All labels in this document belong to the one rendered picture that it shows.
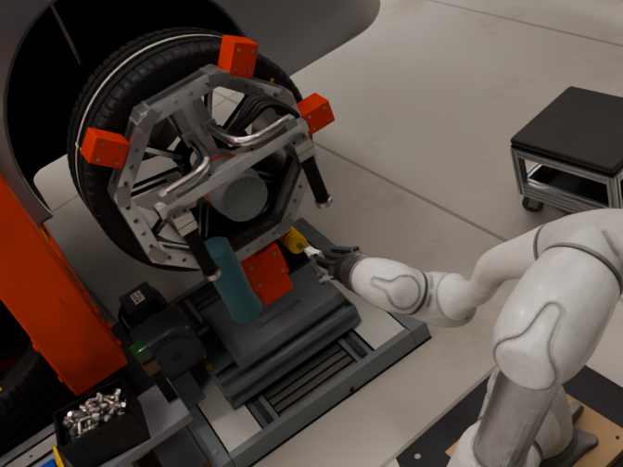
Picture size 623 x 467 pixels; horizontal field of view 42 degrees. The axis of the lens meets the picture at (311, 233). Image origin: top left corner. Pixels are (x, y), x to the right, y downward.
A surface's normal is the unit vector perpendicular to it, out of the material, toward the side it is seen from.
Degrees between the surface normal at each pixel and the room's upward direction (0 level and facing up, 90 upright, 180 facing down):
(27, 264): 90
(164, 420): 0
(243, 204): 90
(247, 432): 0
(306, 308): 0
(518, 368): 84
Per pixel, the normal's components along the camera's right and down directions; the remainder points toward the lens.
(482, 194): -0.31, -0.74
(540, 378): -0.63, 0.55
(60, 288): 0.49, 0.42
